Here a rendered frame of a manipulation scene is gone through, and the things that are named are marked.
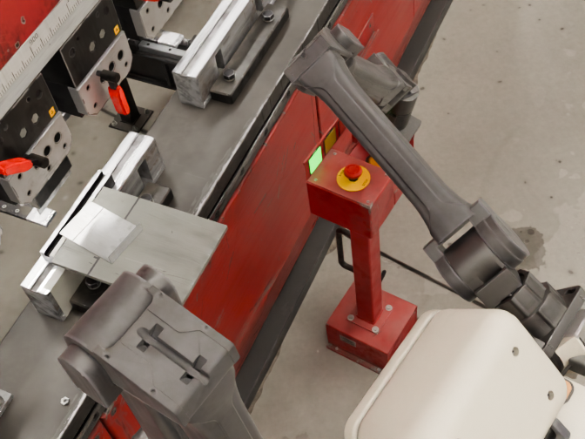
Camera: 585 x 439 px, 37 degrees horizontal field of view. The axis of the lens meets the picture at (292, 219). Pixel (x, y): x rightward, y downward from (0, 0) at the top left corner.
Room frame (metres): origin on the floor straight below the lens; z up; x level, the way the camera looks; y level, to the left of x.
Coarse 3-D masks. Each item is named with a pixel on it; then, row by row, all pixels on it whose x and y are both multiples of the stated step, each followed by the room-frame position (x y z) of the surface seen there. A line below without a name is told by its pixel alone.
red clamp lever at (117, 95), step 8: (96, 72) 1.11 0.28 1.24; (104, 72) 1.10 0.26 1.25; (112, 72) 1.09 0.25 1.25; (112, 80) 1.08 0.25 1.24; (112, 88) 1.09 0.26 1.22; (120, 88) 1.09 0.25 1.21; (112, 96) 1.09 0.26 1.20; (120, 96) 1.08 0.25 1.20; (120, 104) 1.08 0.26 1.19; (120, 112) 1.09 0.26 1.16; (128, 112) 1.09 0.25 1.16
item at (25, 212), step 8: (0, 200) 1.07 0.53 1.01; (0, 208) 1.05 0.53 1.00; (8, 208) 1.05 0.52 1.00; (16, 208) 1.05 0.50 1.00; (24, 208) 1.04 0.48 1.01; (32, 208) 1.04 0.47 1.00; (48, 208) 1.03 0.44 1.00; (16, 216) 1.03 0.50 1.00; (24, 216) 1.02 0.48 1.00; (32, 216) 1.02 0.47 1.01; (40, 216) 1.02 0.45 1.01; (48, 216) 1.02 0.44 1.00; (40, 224) 1.00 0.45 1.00; (48, 224) 1.00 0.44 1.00
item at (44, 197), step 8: (64, 160) 1.03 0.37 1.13; (64, 168) 1.02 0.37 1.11; (56, 176) 1.00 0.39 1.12; (64, 176) 1.03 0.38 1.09; (48, 184) 0.99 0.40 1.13; (56, 184) 1.00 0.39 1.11; (40, 192) 0.97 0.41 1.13; (48, 192) 0.98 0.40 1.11; (56, 192) 1.00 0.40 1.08; (40, 200) 0.96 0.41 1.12; (48, 200) 0.98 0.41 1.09; (40, 208) 0.95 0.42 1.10
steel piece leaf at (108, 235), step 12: (96, 216) 1.00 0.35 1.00; (108, 216) 0.99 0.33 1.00; (84, 228) 0.97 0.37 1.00; (96, 228) 0.97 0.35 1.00; (108, 228) 0.97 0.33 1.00; (120, 228) 0.96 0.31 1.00; (132, 228) 0.96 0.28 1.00; (84, 240) 0.95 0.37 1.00; (96, 240) 0.94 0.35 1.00; (108, 240) 0.94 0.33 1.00; (120, 240) 0.93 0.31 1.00; (132, 240) 0.93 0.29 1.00; (96, 252) 0.92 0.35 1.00; (108, 252) 0.91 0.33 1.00; (120, 252) 0.91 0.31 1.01
